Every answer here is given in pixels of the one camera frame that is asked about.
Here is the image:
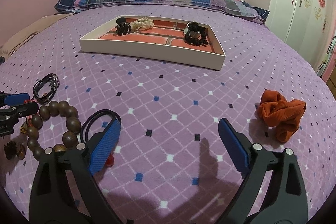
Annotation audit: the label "brown wooden bead bracelet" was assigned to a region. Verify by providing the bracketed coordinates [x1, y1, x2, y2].
[26, 100, 82, 162]

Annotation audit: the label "black braided bracelet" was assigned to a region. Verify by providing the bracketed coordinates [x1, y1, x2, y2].
[32, 73, 60, 105]

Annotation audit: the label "black hair ties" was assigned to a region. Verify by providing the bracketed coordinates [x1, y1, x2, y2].
[80, 109, 122, 144]

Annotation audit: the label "orange scrunchie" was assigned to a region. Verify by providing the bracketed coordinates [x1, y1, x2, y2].
[257, 90, 306, 143]

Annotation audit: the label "black claw hair clip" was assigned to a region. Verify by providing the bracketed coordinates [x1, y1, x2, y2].
[116, 17, 131, 36]

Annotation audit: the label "black scrunchie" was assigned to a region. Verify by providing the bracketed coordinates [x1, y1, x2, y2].
[183, 22, 209, 46]

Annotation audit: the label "white jewelry tray orange lining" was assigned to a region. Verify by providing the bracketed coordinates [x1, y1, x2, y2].
[79, 15, 226, 71]

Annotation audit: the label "small brown bead earrings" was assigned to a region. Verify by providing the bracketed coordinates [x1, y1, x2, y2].
[4, 140, 26, 160]

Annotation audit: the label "beige folded cloth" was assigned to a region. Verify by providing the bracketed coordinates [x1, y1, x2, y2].
[1, 12, 75, 60]

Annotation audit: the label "purple patterned bedspread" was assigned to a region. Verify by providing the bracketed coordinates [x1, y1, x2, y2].
[1, 6, 335, 223]

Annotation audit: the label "striped patchwork pillow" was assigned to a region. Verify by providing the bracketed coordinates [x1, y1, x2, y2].
[54, 0, 269, 24]

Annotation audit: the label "cream pearl scrunchie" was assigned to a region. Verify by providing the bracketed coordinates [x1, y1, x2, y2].
[130, 17, 154, 32]

